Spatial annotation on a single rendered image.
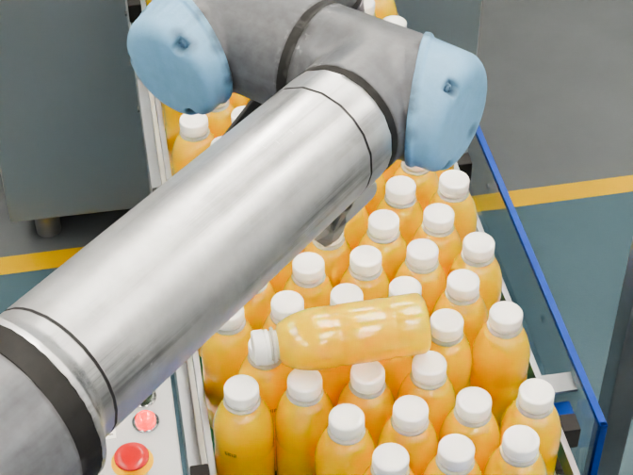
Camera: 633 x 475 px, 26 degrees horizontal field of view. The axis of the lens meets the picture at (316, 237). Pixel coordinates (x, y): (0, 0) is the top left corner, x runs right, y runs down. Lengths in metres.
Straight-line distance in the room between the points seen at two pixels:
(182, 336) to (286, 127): 0.14
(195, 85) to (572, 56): 3.17
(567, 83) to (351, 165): 3.13
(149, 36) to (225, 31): 0.05
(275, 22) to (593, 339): 2.36
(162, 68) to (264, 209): 0.19
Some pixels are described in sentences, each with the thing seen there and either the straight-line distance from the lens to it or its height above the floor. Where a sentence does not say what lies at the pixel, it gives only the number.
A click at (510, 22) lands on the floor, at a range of 4.09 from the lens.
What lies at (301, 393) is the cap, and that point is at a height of 1.09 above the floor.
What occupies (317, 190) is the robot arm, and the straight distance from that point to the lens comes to 0.72.
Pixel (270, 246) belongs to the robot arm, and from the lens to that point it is 0.70.
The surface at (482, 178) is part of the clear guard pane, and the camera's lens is 2.10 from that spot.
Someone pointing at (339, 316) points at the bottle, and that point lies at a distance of 1.50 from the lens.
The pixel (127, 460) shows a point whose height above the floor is 1.11.
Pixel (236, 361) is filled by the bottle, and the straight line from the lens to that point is 1.62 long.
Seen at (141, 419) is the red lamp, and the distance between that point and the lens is 1.47.
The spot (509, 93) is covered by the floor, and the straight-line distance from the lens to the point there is 3.80.
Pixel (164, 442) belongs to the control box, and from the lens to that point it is 1.47.
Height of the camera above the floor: 2.23
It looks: 42 degrees down
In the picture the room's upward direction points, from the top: straight up
